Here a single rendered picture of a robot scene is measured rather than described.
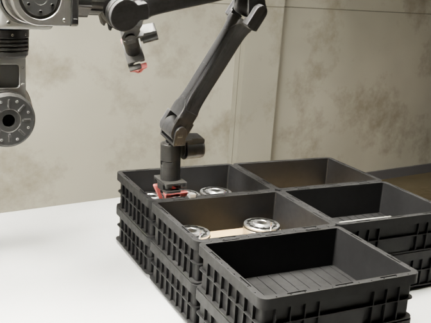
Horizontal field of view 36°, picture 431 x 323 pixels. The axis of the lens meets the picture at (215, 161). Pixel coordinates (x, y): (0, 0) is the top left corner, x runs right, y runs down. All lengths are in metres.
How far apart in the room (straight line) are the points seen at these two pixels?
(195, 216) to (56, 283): 0.41
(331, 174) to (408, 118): 3.51
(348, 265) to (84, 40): 2.63
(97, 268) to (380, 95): 3.93
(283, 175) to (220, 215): 0.49
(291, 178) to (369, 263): 0.77
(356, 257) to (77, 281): 0.75
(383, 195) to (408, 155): 3.80
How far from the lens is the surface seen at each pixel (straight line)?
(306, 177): 2.35
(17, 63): 1.77
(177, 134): 1.78
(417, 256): 1.94
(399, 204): 2.12
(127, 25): 1.58
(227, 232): 1.86
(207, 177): 2.15
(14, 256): 2.02
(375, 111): 5.52
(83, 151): 4.08
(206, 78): 1.77
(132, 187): 1.90
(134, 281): 1.85
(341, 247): 1.69
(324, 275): 1.67
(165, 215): 1.68
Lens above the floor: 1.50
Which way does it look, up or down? 15 degrees down
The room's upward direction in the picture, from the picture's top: 4 degrees clockwise
